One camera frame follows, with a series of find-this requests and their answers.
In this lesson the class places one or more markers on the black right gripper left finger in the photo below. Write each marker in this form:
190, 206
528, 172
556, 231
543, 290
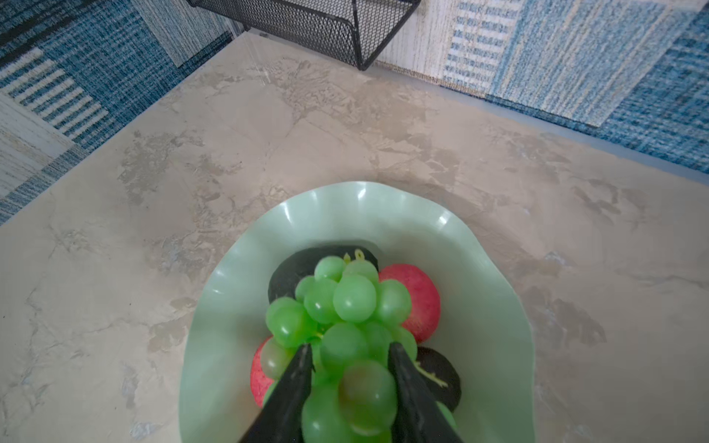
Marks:
280, 418

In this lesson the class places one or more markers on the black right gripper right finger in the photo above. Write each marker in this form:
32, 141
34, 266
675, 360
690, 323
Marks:
418, 418

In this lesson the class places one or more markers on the red apple bottom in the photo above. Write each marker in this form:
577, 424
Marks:
259, 382

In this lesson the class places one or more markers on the red apple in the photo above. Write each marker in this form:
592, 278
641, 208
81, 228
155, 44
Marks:
426, 301
259, 382

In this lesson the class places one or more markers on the dark avocado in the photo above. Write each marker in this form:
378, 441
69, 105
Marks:
440, 376
303, 263

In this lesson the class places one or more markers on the green fake grape bunch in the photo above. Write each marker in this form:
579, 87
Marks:
350, 318

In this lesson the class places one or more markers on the green wavy fruit bowl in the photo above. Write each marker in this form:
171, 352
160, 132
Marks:
483, 330

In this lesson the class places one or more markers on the black wire mesh shelf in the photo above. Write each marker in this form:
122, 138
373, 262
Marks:
351, 31

